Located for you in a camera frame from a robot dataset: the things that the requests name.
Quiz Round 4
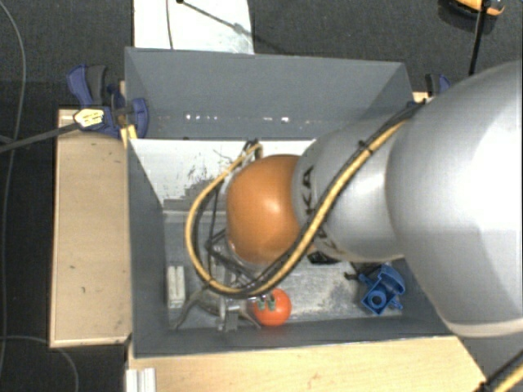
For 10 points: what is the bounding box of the red toy tomato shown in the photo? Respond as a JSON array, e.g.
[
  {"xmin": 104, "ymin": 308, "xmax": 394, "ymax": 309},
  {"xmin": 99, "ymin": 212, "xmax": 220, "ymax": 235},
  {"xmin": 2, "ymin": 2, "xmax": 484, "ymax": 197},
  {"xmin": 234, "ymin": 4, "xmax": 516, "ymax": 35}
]
[{"xmin": 252, "ymin": 287, "xmax": 293, "ymax": 327}]

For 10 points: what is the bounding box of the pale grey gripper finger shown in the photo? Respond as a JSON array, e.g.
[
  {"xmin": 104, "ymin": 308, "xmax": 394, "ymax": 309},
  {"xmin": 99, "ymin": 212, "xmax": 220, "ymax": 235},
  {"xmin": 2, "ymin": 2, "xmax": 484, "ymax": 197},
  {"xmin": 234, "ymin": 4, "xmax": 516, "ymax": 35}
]
[
  {"xmin": 217, "ymin": 303, "xmax": 242, "ymax": 334},
  {"xmin": 174, "ymin": 289, "xmax": 208, "ymax": 332}
]

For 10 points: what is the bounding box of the white rectangular block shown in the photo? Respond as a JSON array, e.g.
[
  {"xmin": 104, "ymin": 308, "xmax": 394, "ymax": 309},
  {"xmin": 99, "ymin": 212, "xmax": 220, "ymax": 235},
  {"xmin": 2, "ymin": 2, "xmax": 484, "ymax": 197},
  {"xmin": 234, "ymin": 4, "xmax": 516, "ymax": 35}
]
[{"xmin": 166, "ymin": 265, "xmax": 187, "ymax": 310}]

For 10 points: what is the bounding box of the blue plastic fitting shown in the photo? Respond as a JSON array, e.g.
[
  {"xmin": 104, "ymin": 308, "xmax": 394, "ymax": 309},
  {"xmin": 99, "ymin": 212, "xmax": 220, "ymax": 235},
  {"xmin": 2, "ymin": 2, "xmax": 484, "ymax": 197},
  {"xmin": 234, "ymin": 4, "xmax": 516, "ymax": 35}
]
[{"xmin": 345, "ymin": 262, "xmax": 407, "ymax": 316}]

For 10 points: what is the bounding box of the grey metal bin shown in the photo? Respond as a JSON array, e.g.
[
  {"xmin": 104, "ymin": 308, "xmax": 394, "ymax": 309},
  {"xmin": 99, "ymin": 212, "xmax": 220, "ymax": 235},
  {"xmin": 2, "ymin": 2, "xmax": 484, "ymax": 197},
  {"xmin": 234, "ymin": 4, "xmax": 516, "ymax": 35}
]
[{"xmin": 123, "ymin": 46, "xmax": 454, "ymax": 359}]

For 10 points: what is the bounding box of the pale wood flat board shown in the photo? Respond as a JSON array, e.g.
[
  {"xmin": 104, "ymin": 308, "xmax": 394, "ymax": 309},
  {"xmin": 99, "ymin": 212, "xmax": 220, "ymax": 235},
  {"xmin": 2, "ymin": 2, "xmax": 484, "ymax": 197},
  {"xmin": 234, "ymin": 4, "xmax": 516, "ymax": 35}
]
[{"xmin": 49, "ymin": 108, "xmax": 134, "ymax": 349}]

